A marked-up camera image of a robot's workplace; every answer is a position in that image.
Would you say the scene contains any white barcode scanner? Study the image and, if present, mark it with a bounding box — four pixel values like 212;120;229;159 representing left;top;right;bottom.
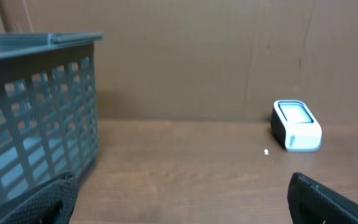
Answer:
270;100;323;152

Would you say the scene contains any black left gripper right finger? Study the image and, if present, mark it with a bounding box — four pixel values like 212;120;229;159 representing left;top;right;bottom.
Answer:
287;172;358;224

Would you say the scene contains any dark grey plastic basket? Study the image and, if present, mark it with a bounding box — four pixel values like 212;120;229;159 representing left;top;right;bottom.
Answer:
0;32;103;205

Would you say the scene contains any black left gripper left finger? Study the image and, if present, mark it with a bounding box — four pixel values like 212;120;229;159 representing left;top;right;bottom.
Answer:
0;172;78;224

